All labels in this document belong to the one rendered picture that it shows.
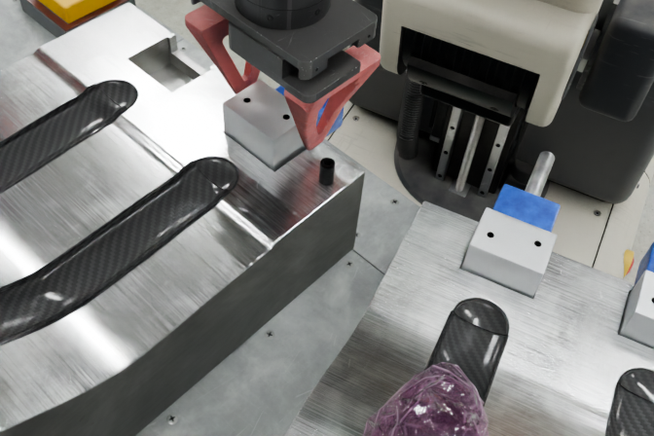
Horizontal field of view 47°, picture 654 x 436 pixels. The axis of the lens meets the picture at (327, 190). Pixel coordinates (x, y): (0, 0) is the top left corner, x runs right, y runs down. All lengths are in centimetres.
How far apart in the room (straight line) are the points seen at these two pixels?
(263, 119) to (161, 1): 170
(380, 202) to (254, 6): 23
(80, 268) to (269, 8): 20
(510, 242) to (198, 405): 23
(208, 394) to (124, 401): 7
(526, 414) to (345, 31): 25
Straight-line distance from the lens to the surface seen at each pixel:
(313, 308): 55
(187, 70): 62
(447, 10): 84
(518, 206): 55
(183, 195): 51
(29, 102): 59
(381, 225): 60
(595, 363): 51
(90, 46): 62
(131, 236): 50
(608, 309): 53
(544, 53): 83
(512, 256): 50
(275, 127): 50
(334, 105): 49
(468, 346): 50
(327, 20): 45
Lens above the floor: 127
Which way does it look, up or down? 50 degrees down
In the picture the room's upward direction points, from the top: 5 degrees clockwise
